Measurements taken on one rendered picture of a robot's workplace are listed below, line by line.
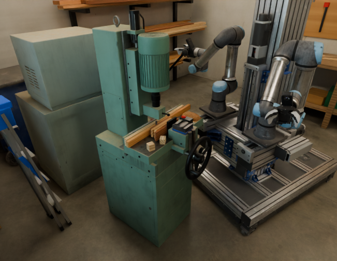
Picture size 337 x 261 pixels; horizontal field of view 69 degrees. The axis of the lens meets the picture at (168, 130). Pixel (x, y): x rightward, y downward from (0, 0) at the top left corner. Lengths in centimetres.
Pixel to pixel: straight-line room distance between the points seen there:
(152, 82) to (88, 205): 145
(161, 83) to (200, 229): 129
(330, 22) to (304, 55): 275
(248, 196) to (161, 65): 135
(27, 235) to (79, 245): 47
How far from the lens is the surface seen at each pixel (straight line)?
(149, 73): 143
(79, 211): 246
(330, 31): 434
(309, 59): 160
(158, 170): 154
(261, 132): 180
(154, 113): 157
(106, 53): 161
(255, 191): 230
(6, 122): 174
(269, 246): 223
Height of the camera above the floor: 175
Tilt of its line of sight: 31 degrees down
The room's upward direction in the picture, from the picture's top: 1 degrees counter-clockwise
